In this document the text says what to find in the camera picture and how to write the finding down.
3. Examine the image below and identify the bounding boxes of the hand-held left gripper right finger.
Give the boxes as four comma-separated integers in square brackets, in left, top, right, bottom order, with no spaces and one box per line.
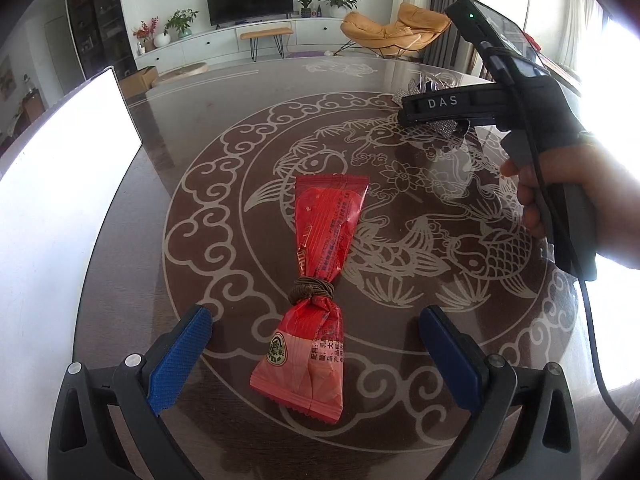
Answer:
[419,305,582,480]

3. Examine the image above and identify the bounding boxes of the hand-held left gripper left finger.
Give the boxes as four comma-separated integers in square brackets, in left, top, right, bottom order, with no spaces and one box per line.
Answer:
[47,304,213,480]

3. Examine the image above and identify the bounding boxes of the red snack packet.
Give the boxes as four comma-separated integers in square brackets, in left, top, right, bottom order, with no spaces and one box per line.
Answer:
[249,173,370,421]

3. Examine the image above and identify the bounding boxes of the white storage box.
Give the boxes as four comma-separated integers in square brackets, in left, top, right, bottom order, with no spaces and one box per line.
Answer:
[0,66,144,376]

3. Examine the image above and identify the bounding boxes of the dark patterned desktop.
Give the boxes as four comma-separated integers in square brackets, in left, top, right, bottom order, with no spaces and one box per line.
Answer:
[70,55,640,480]

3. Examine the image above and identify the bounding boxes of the person's right hand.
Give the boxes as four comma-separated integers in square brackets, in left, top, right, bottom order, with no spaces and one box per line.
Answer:
[500,132,640,271]

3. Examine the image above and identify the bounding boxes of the orange lounge chair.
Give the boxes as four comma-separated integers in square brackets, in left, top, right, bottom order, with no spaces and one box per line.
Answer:
[341,2,452,59]

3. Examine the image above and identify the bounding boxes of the large leafy potted plant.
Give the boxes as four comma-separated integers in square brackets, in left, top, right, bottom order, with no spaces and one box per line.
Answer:
[318,0,362,19]

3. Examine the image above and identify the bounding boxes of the wooden bench with metal legs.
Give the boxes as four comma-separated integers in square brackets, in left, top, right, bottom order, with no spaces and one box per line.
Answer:
[239,27,295,62]

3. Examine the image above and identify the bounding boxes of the cardboard box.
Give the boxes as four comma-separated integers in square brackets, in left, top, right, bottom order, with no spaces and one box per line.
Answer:
[119,66,160,99]

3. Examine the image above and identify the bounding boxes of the round flat scratcher pad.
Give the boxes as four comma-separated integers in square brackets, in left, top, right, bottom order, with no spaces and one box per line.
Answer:
[154,62,209,81]

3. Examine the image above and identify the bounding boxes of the wooden desk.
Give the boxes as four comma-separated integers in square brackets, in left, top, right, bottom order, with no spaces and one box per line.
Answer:
[0,84,42,137]

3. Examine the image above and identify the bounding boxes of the white television cabinet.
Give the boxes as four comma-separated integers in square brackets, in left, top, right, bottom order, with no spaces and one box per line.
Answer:
[135,17,362,69]

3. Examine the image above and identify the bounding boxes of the red flowers in vase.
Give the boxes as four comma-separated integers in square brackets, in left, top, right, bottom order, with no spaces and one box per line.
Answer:
[132,17,159,54]

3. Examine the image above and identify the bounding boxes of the green potted plant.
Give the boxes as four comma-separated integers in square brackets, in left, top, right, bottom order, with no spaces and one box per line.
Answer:
[163,8,200,40]

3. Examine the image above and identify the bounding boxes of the dark display shelf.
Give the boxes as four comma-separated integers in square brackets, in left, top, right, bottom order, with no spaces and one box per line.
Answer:
[64,0,139,77]

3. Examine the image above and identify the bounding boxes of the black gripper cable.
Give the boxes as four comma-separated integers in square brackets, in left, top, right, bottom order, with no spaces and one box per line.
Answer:
[480,42,640,431]

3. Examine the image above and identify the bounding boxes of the brown hair tie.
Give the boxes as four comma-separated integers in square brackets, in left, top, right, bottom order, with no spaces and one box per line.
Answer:
[289,275,337,307]

